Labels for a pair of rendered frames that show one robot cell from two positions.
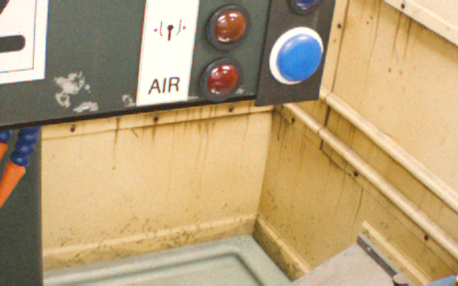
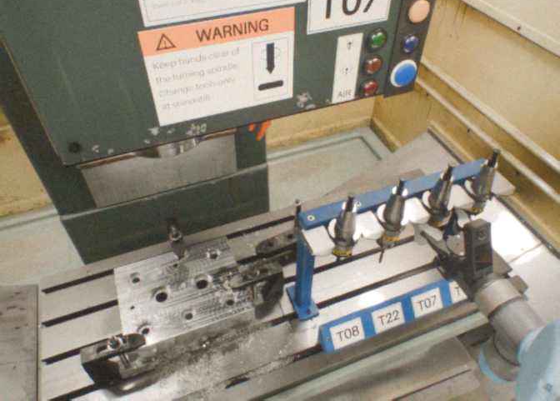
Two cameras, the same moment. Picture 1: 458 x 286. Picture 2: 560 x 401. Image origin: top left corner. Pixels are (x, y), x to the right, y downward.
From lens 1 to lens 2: 0.13 m
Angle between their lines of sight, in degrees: 19
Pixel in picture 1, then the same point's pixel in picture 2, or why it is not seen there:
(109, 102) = (320, 103)
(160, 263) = (322, 143)
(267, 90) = (389, 90)
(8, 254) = (248, 148)
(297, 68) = (403, 79)
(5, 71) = (275, 96)
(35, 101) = (288, 107)
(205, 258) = (345, 140)
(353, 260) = (425, 142)
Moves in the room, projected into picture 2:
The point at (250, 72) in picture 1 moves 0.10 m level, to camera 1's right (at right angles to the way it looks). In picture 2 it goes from (382, 83) to (463, 91)
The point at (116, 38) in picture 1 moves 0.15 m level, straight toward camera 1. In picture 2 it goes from (323, 76) to (332, 160)
